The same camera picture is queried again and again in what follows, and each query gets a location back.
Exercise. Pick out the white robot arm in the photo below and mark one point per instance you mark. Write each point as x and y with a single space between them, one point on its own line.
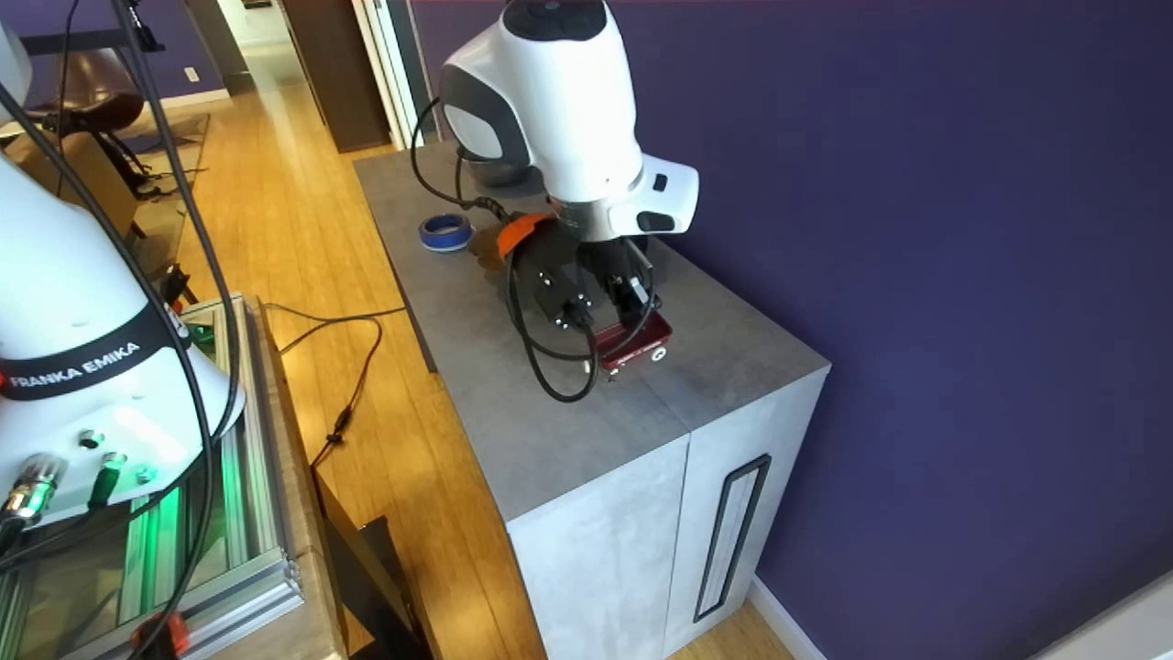
105 392

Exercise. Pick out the blue tape roll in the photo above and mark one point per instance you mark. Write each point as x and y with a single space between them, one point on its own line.
445 232

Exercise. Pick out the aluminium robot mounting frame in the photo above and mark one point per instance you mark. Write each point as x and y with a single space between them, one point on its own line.
82 593

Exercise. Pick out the grey concrete-look cabinet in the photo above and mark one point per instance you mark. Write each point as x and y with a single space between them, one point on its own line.
634 513

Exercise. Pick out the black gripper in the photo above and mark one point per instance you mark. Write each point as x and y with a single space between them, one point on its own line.
580 280

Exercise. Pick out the dark chair in background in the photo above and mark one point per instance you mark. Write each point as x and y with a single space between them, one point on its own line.
94 92

